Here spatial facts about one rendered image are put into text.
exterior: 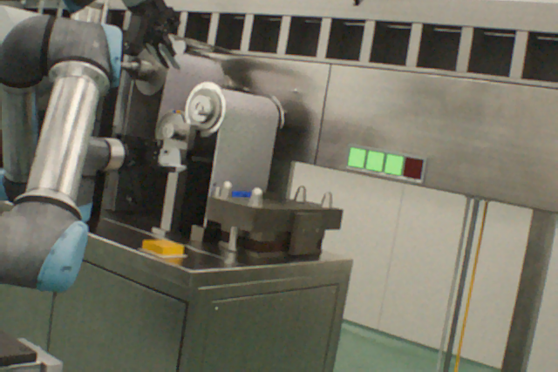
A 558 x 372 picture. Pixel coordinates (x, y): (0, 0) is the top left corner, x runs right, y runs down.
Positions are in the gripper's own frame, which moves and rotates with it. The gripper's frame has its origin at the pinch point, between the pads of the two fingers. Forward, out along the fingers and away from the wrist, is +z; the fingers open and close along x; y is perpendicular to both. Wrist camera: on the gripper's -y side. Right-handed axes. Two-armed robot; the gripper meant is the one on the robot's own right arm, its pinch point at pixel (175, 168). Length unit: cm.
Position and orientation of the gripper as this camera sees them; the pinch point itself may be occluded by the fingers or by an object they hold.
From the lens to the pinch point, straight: 188.5
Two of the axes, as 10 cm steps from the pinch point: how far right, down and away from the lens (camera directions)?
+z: 6.1, 0.6, 7.9
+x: -7.8, -1.6, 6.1
